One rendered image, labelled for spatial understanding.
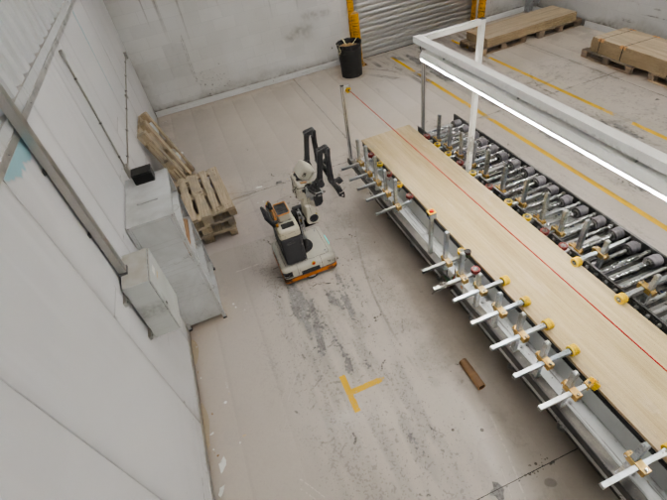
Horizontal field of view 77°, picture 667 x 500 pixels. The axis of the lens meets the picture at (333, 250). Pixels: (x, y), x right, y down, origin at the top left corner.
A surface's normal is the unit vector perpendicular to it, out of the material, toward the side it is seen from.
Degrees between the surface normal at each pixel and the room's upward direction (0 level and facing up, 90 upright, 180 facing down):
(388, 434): 0
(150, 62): 90
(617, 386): 0
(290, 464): 0
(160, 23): 90
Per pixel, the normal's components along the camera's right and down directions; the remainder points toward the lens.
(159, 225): 0.36, 0.61
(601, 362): -0.14, -0.72
